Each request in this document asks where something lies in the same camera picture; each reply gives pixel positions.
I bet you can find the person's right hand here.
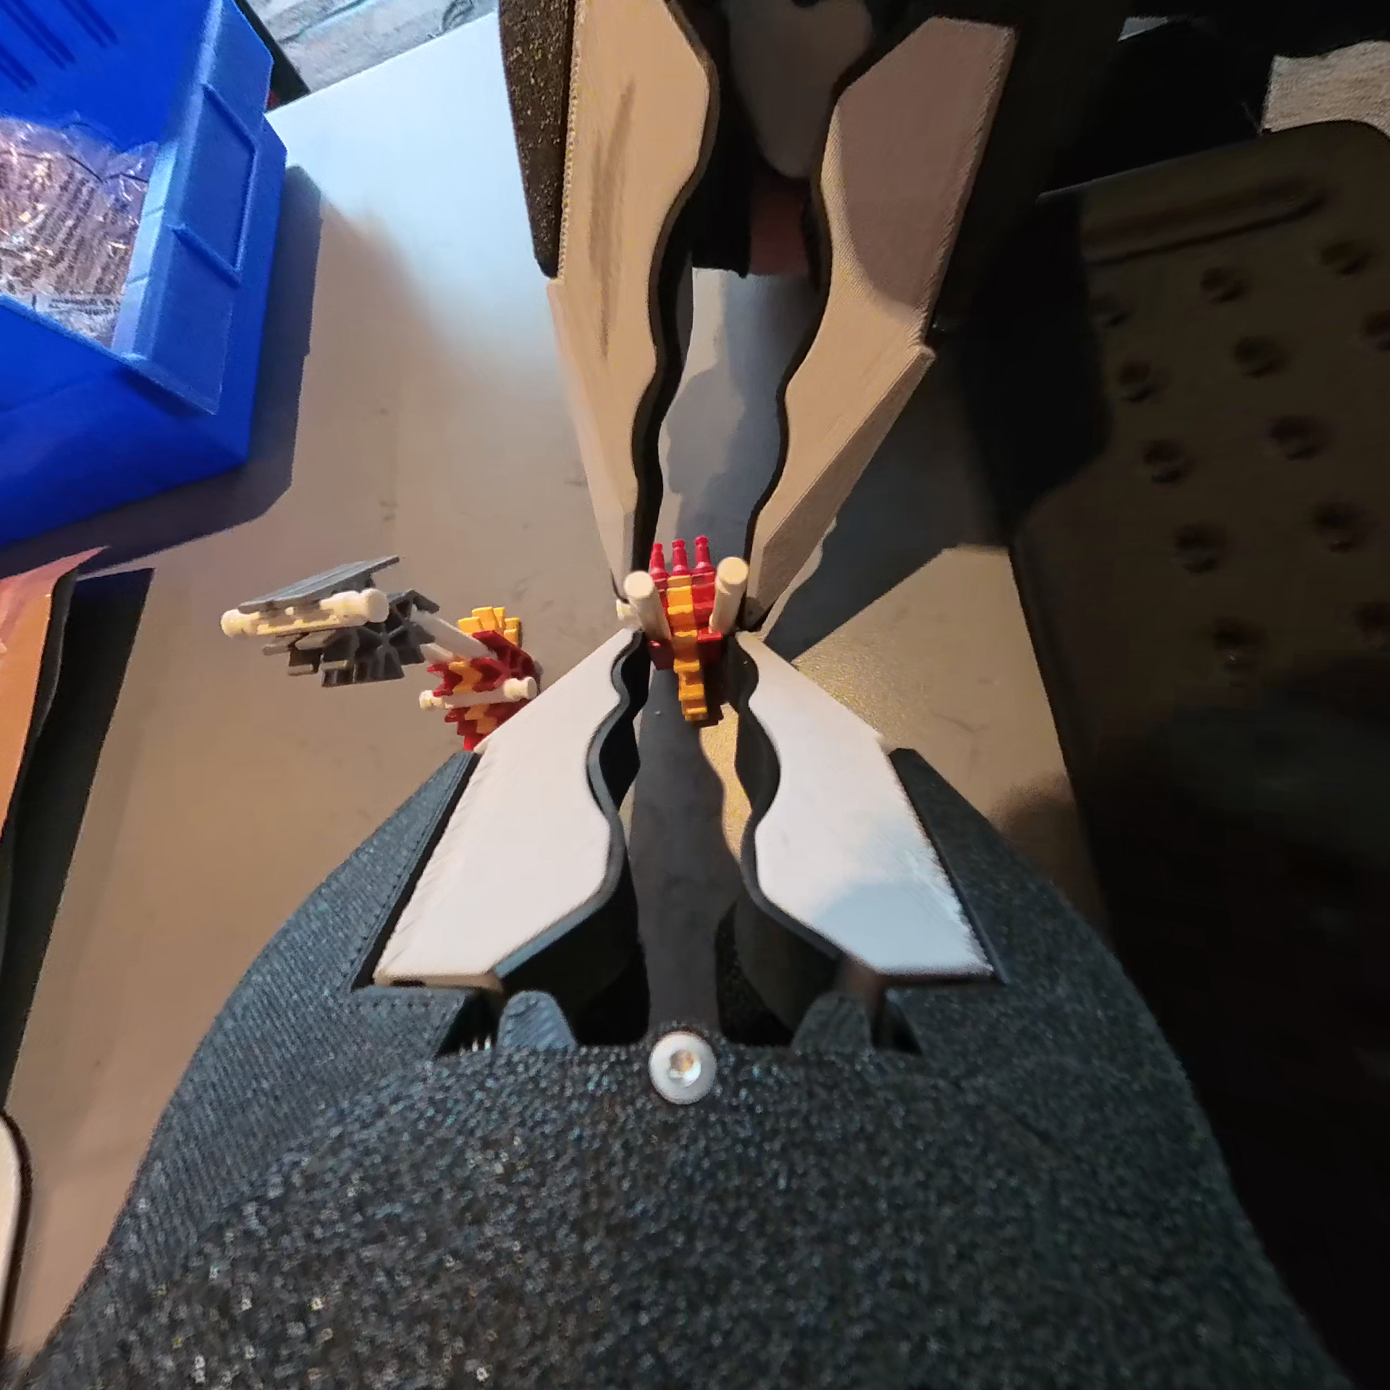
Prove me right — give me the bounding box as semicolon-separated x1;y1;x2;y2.
750;179;814;274

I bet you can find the small red yellow toy assembly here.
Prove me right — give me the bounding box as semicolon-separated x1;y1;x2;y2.
617;535;753;724

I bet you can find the grey-topped red yellow toy assembly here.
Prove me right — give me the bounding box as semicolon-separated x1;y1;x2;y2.
220;557;541;753

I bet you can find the blue plastic bin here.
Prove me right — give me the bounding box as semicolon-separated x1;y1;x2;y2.
0;0;290;550

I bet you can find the orange toy parts bag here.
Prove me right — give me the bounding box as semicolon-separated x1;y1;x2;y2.
0;548;104;838

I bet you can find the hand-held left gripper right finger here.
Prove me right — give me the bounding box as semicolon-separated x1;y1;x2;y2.
733;633;998;995

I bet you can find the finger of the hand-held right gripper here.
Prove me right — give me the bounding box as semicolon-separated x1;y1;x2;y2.
746;20;1019;634
546;0;720;598

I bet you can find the clear plastic bag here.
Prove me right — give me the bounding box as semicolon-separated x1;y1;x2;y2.
0;118;164;350

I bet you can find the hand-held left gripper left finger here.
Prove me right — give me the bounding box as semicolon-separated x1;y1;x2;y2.
374;628;654;990

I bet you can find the black dimpled plastic panel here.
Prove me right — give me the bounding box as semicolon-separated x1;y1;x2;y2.
1005;120;1390;1045

